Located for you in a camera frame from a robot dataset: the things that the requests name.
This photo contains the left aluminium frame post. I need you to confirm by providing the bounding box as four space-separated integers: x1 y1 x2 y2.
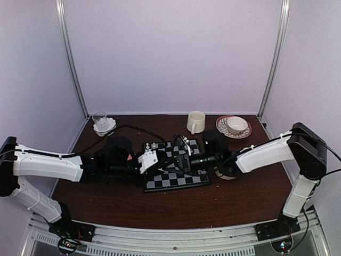
55 0 89 118

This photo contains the patterned saucer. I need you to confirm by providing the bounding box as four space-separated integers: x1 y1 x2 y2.
216 116 252 139

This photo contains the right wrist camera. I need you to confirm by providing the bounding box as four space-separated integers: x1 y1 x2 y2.
172 133 194 156

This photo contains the clear glass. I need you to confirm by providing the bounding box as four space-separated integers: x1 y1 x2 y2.
92 111 107 130

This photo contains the right aluminium frame post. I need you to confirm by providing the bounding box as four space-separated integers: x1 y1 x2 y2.
257 0 290 119

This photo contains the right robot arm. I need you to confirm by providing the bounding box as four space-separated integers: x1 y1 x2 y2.
174 123 327 236

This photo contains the cream bowl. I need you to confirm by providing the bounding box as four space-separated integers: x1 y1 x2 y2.
215 171 236 180

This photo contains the aluminium frame post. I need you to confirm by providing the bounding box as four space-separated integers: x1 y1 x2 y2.
257 0 290 119
55 0 89 118

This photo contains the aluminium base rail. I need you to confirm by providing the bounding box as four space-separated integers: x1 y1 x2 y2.
21 209 331 256

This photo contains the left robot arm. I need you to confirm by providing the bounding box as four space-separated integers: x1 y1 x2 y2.
1 136 167 238

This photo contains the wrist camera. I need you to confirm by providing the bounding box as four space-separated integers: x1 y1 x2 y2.
172 133 194 156
137 150 158 174

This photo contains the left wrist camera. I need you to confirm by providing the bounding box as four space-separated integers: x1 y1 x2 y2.
137 150 158 174

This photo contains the black white chess board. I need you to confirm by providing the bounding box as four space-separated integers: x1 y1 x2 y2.
143 141 212 193

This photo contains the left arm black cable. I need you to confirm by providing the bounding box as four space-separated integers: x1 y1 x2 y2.
61 124 167 159

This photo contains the cream ribbed mug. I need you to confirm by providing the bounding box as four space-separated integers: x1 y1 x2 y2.
186 110 206 134

